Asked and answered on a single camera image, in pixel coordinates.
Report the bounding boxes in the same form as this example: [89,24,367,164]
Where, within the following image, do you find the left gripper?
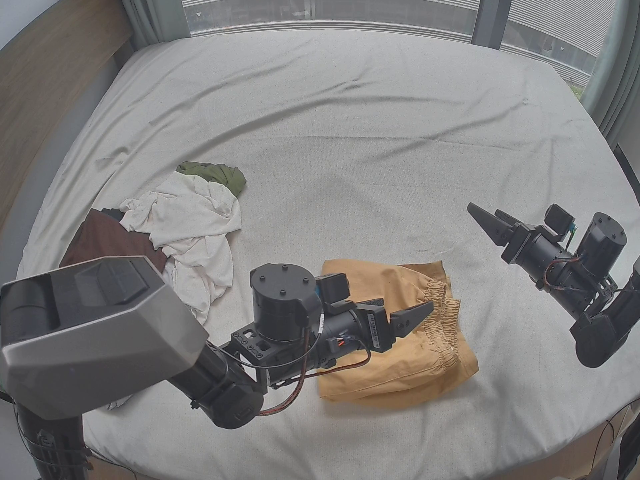
[315,299,434,369]

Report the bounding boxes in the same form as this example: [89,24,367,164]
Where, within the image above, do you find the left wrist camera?
[315,271,351,314]

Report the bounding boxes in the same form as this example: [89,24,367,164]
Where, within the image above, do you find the green garment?
[176,161,247,200]

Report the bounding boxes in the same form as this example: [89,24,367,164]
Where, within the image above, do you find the bed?
[0,0,640,480]

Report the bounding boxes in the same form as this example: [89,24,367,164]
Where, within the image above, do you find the brown garment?
[59,209,173,274]

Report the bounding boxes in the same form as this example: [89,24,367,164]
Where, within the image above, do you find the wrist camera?
[544,204,576,243]
[315,271,351,314]

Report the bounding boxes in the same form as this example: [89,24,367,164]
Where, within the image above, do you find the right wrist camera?
[544,204,576,243]

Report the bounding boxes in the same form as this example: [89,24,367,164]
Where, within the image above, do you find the white garment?
[119,171,243,326]

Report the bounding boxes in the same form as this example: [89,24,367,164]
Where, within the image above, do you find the tan shorts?
[317,258,480,409]

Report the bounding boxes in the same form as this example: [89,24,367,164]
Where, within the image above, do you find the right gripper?
[466,203,573,291]

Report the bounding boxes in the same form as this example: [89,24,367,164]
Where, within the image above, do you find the blue-green curtain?
[110,0,192,49]
[580,0,640,141]

